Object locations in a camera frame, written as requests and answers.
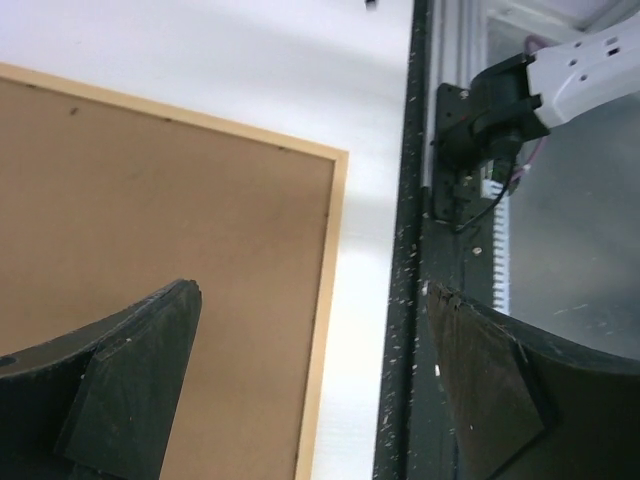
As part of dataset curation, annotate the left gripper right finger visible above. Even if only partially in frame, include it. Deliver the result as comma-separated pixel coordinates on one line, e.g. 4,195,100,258
427,282,639,479

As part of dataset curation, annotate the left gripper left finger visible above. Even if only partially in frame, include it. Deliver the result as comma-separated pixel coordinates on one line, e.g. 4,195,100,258
1,279,202,479

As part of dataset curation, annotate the wooden picture frame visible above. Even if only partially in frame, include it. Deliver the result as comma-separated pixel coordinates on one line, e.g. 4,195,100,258
1,64,348,479

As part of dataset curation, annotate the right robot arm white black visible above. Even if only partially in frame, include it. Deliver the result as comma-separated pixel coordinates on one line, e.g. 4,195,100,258
436,15,639,171

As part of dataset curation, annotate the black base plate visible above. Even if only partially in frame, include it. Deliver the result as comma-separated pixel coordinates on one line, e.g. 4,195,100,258
372,0,501,480

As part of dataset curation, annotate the slotted grey cable duct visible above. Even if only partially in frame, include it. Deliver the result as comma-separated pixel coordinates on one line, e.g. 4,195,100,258
483,193,511,315

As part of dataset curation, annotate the aluminium front rail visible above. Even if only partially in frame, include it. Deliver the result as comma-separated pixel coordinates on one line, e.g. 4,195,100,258
422,0,487,186

